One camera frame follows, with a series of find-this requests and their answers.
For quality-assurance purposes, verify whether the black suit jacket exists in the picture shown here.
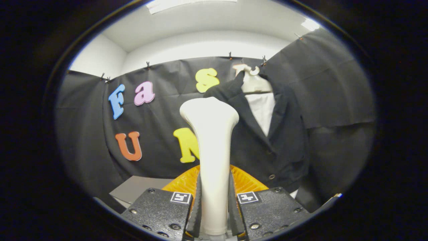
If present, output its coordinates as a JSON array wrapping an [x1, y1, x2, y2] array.
[[203, 70, 311, 201]]

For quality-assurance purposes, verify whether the small ceiling light panel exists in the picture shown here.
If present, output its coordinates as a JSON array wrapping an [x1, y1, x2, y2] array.
[[301, 18, 321, 32]]

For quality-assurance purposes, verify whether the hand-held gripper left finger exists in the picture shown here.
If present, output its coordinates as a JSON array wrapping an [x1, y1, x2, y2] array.
[[120, 164, 203, 241]]

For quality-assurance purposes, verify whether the white dress form torso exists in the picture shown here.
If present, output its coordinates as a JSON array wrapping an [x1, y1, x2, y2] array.
[[247, 92, 299, 199]]

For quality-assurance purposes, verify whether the black backdrop cloth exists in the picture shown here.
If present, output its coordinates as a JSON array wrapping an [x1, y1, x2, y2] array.
[[55, 28, 377, 215]]

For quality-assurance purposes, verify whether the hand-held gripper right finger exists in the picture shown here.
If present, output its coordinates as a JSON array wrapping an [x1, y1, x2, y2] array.
[[228, 164, 311, 241]]

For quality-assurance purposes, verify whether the grey cabinet box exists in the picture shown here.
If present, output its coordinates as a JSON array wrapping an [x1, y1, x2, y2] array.
[[109, 176, 174, 210]]

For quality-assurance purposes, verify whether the row of small backdrop clips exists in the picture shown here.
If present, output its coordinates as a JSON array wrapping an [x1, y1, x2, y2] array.
[[99, 33, 303, 83]]

